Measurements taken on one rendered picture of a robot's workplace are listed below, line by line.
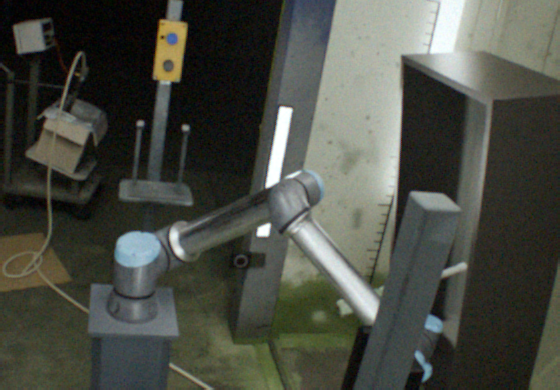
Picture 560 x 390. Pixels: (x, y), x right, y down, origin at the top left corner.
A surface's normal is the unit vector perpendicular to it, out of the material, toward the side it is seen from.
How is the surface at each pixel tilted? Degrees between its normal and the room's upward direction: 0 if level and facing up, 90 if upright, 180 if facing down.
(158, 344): 90
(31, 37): 90
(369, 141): 90
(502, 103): 90
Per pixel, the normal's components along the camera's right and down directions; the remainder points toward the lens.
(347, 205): 0.23, 0.37
